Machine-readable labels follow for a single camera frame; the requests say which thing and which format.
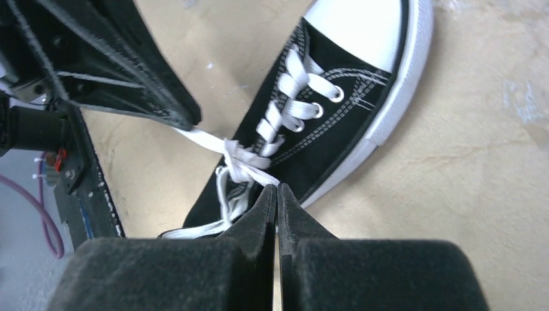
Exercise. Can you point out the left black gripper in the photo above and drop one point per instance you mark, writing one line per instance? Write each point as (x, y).
(97, 55)

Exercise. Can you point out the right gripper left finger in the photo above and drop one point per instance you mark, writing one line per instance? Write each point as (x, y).
(233, 271)

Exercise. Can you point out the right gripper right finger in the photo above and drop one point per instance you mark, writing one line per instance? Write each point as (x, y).
(322, 272)

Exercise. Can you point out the black white canvas sneaker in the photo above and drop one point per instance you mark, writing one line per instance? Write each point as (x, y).
(337, 90)

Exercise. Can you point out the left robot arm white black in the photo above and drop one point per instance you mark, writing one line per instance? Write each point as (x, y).
(39, 126)

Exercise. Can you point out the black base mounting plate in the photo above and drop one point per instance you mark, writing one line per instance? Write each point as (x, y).
(84, 201)

